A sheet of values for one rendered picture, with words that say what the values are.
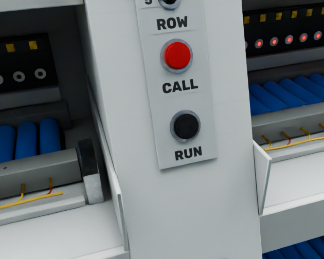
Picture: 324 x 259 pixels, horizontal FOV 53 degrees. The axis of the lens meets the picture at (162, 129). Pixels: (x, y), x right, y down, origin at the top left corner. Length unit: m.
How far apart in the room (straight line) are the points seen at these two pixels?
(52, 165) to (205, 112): 0.13
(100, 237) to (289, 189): 0.15
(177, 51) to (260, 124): 0.14
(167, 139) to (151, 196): 0.04
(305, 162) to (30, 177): 0.23
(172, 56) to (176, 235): 0.12
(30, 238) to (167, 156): 0.11
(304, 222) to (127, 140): 0.16
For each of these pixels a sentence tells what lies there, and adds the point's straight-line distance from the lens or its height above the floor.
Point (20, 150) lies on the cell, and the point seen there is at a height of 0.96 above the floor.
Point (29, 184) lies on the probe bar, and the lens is 0.28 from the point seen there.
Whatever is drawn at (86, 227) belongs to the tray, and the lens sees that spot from 0.25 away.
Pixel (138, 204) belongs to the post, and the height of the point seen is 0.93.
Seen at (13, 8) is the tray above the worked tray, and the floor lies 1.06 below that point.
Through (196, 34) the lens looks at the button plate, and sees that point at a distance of 0.21.
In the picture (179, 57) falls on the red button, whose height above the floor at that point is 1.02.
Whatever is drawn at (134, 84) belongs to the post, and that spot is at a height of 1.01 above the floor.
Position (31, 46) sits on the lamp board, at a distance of 0.35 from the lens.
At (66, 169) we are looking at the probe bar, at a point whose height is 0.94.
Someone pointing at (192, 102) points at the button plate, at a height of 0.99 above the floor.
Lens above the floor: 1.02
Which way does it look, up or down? 12 degrees down
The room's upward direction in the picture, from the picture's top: 8 degrees counter-clockwise
